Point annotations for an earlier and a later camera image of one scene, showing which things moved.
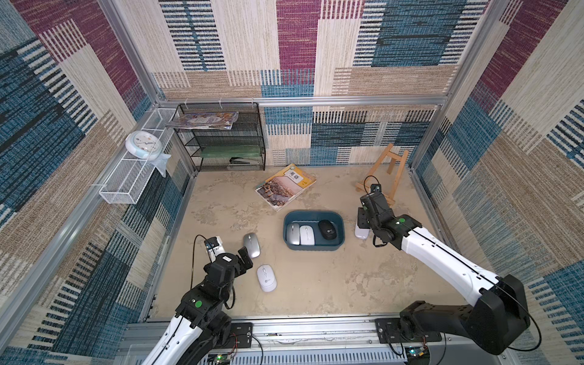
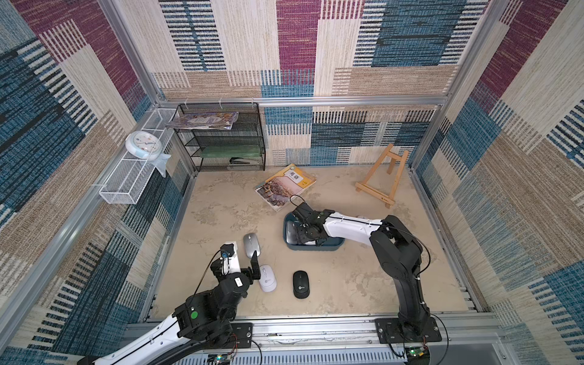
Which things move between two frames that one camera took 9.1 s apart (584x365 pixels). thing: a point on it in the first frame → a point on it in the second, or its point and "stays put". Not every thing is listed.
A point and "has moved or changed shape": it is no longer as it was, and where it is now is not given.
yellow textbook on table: (277, 190) stays put
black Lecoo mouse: (327, 229) has moved or changed shape
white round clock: (144, 144) stays put
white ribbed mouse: (267, 278) stays put
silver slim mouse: (252, 244) stays put
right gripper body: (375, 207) → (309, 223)
